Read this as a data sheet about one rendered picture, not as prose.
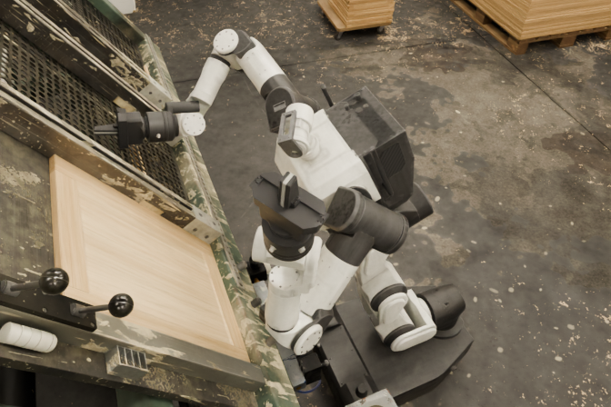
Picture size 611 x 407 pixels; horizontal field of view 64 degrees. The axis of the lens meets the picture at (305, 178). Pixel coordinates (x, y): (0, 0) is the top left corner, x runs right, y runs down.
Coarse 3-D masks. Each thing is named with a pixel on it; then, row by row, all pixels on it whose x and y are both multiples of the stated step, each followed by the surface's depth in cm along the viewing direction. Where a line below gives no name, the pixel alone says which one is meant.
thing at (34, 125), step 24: (0, 96) 99; (24, 96) 106; (0, 120) 102; (24, 120) 104; (48, 120) 110; (48, 144) 110; (72, 144) 112; (96, 144) 120; (96, 168) 119; (120, 168) 123; (120, 192) 127; (144, 192) 130; (168, 192) 139; (168, 216) 139; (192, 216) 143
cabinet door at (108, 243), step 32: (64, 160) 114; (64, 192) 105; (96, 192) 117; (64, 224) 98; (96, 224) 108; (128, 224) 120; (160, 224) 134; (64, 256) 92; (96, 256) 101; (128, 256) 111; (160, 256) 123; (192, 256) 138; (96, 288) 94; (128, 288) 103; (160, 288) 113; (192, 288) 126; (224, 288) 142; (128, 320) 96; (160, 320) 105; (192, 320) 116; (224, 320) 129; (224, 352) 118
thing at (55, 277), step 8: (48, 272) 66; (56, 272) 66; (64, 272) 67; (40, 280) 66; (48, 280) 65; (56, 280) 66; (64, 280) 66; (8, 288) 71; (16, 288) 70; (24, 288) 70; (32, 288) 69; (40, 288) 66; (48, 288) 65; (56, 288) 66; (64, 288) 67
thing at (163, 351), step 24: (0, 312) 71; (96, 312) 86; (72, 336) 81; (96, 336) 83; (120, 336) 87; (144, 336) 93; (168, 336) 99; (168, 360) 97; (192, 360) 101; (216, 360) 109; (240, 360) 118; (240, 384) 116; (264, 384) 121
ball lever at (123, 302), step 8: (120, 296) 75; (128, 296) 76; (72, 304) 80; (80, 304) 81; (104, 304) 78; (112, 304) 74; (120, 304) 74; (128, 304) 75; (72, 312) 79; (80, 312) 80; (88, 312) 79; (112, 312) 74; (120, 312) 74; (128, 312) 75
